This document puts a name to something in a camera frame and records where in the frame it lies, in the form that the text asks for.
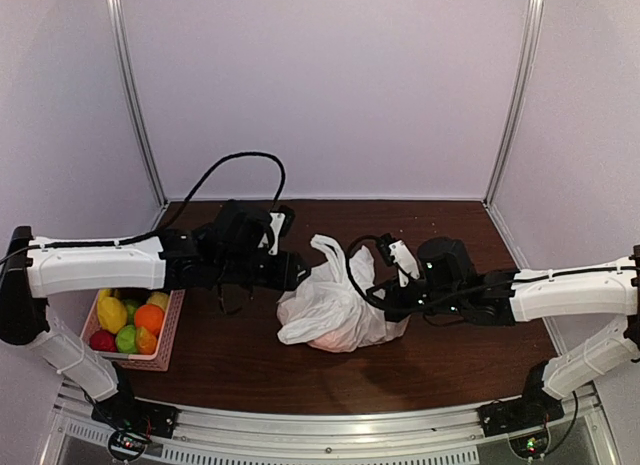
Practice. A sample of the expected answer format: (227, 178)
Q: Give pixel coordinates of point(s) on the front aluminium rail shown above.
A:
(450, 435)

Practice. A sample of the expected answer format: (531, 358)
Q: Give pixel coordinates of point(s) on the left aluminium frame post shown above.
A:
(132, 100)

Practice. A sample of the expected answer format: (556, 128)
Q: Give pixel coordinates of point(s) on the yellow lemon toy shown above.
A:
(111, 311)

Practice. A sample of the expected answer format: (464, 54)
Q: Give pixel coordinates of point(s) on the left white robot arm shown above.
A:
(36, 268)

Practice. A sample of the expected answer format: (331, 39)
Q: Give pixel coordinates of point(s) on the orange fruit in basket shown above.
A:
(150, 317)

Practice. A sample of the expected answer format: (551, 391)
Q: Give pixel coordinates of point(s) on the white plastic bag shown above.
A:
(325, 311)

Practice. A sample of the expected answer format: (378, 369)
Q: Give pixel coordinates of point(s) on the pink perforated basket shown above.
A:
(133, 299)

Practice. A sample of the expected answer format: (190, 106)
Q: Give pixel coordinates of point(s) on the pale yellow fruit toy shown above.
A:
(159, 299)

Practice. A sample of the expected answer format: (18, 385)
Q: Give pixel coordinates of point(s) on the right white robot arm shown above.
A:
(609, 288)

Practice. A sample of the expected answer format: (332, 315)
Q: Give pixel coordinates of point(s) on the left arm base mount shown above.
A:
(134, 423)

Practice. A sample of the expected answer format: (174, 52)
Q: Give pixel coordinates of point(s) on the right aluminium frame post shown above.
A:
(528, 50)

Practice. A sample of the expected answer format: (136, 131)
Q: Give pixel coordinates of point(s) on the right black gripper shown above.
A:
(395, 310)

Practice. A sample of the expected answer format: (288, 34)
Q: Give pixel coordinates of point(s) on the yellow orange fruit toy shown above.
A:
(145, 341)

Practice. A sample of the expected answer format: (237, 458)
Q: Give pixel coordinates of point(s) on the light green apple toy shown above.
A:
(126, 340)

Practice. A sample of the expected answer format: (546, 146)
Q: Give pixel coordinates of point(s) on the aluminium frame post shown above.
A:
(132, 100)
(528, 50)

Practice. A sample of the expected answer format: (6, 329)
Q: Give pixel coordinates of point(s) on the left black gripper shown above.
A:
(285, 276)

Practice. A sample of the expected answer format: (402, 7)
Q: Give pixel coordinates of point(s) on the red fruit toy in basket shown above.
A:
(103, 341)

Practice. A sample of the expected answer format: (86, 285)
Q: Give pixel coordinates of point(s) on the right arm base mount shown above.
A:
(525, 422)

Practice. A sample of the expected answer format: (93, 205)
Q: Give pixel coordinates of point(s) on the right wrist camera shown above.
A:
(395, 253)

